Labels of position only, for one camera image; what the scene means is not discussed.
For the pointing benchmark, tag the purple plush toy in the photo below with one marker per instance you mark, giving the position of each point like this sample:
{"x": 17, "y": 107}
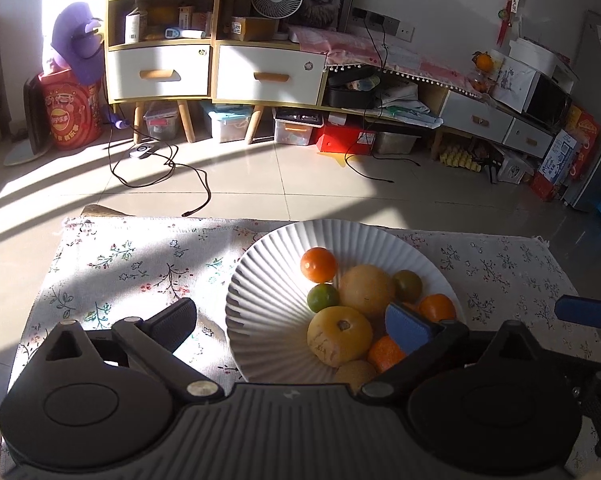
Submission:
{"x": 78, "y": 40}

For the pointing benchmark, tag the yellow egg tray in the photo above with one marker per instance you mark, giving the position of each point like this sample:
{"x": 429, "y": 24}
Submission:
{"x": 460, "y": 159}

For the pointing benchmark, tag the red box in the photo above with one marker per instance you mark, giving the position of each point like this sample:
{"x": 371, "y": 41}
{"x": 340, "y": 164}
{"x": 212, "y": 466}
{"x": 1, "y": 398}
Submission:
{"x": 343, "y": 141}

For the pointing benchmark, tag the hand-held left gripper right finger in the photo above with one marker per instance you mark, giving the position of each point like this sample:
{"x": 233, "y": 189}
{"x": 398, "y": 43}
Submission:
{"x": 408, "y": 327}

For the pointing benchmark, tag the white power adapter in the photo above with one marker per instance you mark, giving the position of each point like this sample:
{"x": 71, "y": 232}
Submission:
{"x": 144, "y": 151}

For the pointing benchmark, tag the decor orange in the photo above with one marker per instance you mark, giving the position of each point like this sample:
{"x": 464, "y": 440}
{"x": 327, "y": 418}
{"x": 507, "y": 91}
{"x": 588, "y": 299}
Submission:
{"x": 483, "y": 61}

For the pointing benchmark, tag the floral tablecloth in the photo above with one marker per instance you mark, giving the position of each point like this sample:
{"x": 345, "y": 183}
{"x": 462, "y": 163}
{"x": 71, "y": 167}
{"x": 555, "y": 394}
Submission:
{"x": 130, "y": 270}

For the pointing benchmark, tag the white drawing sheet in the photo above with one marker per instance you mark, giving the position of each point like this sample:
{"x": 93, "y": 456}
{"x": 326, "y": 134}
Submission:
{"x": 512, "y": 82}

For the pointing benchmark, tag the black bag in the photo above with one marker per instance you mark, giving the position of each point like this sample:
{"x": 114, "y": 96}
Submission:
{"x": 353, "y": 92}

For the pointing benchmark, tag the green orange mandarin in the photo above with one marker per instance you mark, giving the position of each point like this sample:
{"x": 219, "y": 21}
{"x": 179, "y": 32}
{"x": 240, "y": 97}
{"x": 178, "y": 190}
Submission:
{"x": 408, "y": 285}

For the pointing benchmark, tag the white ribbed plate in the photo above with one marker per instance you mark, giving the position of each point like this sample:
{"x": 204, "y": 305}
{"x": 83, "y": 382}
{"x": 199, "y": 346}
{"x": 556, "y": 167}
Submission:
{"x": 275, "y": 285}

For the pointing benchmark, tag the clear storage box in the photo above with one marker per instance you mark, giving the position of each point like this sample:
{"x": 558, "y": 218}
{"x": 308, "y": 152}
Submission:
{"x": 228, "y": 125}
{"x": 298, "y": 130}
{"x": 161, "y": 122}

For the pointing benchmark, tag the cardboard box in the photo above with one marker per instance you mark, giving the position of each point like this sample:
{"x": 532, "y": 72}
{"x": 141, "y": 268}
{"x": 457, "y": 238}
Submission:
{"x": 253, "y": 28}

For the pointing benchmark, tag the red wall ornament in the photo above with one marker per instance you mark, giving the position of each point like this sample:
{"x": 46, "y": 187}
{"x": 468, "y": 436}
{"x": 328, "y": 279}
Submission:
{"x": 510, "y": 10}

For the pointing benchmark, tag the speckled yellow pear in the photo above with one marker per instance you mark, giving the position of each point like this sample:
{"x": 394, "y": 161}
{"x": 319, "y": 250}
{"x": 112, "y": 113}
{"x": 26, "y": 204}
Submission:
{"x": 338, "y": 335}

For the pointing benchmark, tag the large orange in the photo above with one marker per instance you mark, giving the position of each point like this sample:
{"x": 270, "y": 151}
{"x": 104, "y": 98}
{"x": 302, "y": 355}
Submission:
{"x": 319, "y": 265}

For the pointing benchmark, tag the low wooden cabinet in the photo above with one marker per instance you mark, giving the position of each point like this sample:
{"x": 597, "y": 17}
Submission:
{"x": 480, "y": 117}

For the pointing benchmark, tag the wooden shelf cabinet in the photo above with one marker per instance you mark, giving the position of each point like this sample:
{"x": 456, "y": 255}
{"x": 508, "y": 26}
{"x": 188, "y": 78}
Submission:
{"x": 215, "y": 5}

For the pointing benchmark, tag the black flat panel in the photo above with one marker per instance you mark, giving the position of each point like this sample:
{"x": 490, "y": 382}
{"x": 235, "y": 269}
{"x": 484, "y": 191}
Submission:
{"x": 35, "y": 120}

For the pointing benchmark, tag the pink lace cloth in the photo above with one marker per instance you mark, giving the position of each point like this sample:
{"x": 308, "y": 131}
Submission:
{"x": 395, "y": 62}

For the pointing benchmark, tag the yellow pear back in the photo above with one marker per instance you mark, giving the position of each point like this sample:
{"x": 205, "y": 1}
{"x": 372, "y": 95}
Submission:
{"x": 365, "y": 287}

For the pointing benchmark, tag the red and blue boxes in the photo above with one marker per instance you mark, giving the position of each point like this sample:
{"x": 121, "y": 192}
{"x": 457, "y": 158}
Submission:
{"x": 565, "y": 155}

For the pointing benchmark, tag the white thermometer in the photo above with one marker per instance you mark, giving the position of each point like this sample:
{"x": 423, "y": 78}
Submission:
{"x": 185, "y": 33}

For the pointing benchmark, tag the wall outlets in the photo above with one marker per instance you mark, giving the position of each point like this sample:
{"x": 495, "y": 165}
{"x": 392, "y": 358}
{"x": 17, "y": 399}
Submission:
{"x": 385, "y": 22}

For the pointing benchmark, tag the white carton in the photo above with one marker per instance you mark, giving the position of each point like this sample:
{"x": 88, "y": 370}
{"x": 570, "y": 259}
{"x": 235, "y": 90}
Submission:
{"x": 136, "y": 26}

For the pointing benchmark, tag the white cabinet drawer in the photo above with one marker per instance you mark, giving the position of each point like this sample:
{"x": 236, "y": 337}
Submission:
{"x": 270, "y": 75}
{"x": 158, "y": 72}

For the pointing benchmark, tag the small yellow pear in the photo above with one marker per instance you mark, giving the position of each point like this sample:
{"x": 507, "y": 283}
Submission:
{"x": 355, "y": 375}

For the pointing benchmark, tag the grey refrigerator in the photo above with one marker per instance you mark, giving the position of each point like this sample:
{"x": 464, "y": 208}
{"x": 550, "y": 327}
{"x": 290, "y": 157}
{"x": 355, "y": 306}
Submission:
{"x": 597, "y": 110}

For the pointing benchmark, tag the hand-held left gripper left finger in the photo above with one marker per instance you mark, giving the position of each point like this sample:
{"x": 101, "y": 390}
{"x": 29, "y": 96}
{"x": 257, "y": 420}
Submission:
{"x": 173, "y": 322}

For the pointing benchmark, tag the grey plastic bin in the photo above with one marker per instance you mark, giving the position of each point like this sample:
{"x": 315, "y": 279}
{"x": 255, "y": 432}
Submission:
{"x": 395, "y": 142}

